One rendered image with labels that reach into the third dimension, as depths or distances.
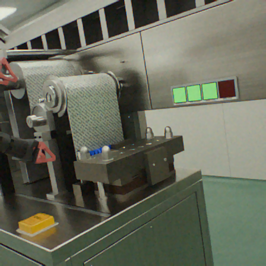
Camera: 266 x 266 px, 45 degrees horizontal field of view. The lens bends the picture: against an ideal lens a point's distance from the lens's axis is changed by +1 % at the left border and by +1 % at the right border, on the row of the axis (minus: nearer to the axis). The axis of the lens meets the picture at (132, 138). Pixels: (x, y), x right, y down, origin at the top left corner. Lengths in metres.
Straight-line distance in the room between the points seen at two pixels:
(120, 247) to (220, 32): 0.71
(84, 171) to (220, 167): 3.01
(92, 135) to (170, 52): 0.40
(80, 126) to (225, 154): 2.87
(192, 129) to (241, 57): 2.98
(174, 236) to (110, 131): 0.44
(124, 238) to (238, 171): 2.98
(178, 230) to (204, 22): 0.69
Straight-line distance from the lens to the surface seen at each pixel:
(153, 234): 1.04
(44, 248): 0.82
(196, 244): 1.25
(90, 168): 0.99
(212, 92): 1.08
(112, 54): 1.37
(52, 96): 1.11
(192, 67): 1.12
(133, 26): 1.29
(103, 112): 1.19
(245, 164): 3.76
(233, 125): 3.71
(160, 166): 1.09
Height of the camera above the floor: 1.23
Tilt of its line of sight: 9 degrees down
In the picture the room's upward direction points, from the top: 9 degrees counter-clockwise
